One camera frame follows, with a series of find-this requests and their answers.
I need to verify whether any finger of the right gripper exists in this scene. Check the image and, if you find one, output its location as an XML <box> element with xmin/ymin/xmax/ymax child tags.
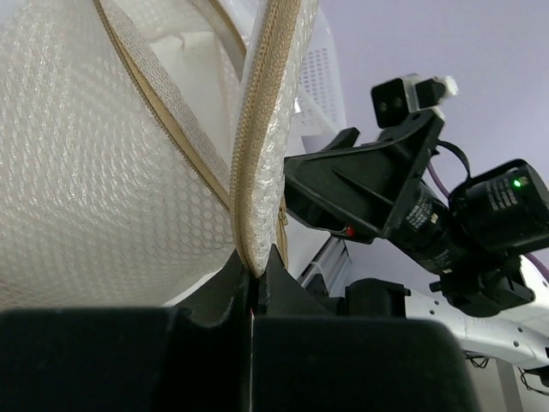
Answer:
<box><xmin>320</xmin><ymin>127</ymin><xmax>360</xmax><ymax>153</ymax></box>

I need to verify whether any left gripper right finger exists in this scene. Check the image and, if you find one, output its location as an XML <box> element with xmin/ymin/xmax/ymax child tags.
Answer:
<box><xmin>252</xmin><ymin>245</ymin><xmax>343</xmax><ymax>318</ymax></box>

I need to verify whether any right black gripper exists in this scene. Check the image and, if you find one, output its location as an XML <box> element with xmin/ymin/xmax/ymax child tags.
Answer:
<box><xmin>284</xmin><ymin>109</ymin><xmax>455</xmax><ymax>275</ymax></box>

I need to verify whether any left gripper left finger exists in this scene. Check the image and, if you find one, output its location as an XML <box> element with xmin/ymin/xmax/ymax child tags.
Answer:
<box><xmin>165</xmin><ymin>251</ymin><xmax>251</xmax><ymax>329</ymax></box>

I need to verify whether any white mesh laundry bag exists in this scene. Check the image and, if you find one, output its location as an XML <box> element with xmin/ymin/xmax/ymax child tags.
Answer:
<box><xmin>1</xmin><ymin>1</ymin><xmax>318</xmax><ymax>309</ymax></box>

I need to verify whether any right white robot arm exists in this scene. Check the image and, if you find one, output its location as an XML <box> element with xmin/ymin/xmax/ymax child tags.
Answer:
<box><xmin>284</xmin><ymin>110</ymin><xmax>548</xmax><ymax>376</ymax></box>

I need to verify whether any clear plastic perforated basket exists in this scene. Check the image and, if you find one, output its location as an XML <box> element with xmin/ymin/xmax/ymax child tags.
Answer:
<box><xmin>292</xmin><ymin>10</ymin><xmax>347</xmax><ymax>136</ymax></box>

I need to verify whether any aluminium rail frame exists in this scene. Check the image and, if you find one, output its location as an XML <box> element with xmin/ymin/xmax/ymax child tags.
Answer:
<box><xmin>297</xmin><ymin>237</ymin><xmax>352</xmax><ymax>297</ymax></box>

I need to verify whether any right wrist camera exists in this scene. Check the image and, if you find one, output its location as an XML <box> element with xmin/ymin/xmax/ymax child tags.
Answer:
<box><xmin>371</xmin><ymin>74</ymin><xmax>459</xmax><ymax>129</ymax></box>

